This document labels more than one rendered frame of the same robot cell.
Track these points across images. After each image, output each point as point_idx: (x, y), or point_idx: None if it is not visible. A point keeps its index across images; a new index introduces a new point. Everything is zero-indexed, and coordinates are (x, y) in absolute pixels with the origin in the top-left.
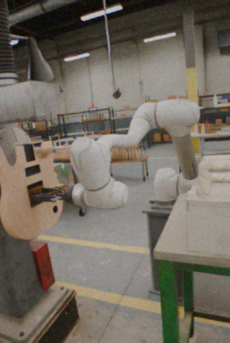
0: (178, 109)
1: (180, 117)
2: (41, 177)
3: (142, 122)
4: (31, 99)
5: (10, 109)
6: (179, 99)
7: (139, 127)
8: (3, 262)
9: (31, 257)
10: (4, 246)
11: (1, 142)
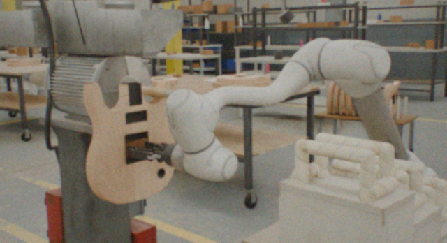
0: (349, 56)
1: (351, 70)
2: (147, 127)
3: (296, 70)
4: (140, 32)
5: (117, 38)
6: (356, 42)
7: (288, 77)
8: (86, 237)
9: (128, 241)
10: (91, 214)
11: (107, 74)
